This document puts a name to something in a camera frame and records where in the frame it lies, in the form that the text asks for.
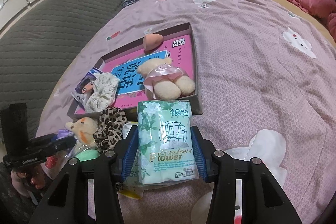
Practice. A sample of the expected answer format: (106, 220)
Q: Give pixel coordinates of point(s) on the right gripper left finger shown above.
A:
(85, 191)

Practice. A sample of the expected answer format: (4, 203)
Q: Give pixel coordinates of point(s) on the purple box lid tray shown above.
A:
(178, 43)

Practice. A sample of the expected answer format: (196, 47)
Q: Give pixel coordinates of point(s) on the grey quilted headboard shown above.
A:
(37, 50)

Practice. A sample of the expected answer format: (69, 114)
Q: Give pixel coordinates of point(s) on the pink makeup sponge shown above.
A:
(152, 41)

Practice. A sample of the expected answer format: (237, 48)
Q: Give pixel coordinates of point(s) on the blue white packaged eye mask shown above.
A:
(84, 88)

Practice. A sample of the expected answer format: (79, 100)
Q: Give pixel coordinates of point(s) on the person's left hand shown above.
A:
(35, 178)

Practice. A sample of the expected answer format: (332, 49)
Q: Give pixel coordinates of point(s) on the purple patterned bed sheet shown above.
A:
(266, 81)

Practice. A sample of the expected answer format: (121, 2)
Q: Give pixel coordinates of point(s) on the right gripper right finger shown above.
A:
(247, 186)

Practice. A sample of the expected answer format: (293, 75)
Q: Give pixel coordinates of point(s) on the green tissue pack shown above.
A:
(165, 151)

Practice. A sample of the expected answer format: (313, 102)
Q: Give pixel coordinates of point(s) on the pink blue book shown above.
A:
(165, 75)

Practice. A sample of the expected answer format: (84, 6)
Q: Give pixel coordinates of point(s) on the floral cream scrunchie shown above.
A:
(104, 93)

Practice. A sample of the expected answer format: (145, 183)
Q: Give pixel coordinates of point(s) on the beige bear pink dress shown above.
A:
(163, 81)

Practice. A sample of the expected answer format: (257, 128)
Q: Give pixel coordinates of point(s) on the leopard print scrunchie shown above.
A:
(109, 132)

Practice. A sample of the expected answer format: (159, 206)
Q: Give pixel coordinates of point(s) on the yellow white small packet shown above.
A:
(131, 187)

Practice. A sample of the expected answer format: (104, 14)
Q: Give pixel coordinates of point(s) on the beige bear purple dress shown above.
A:
(82, 130)

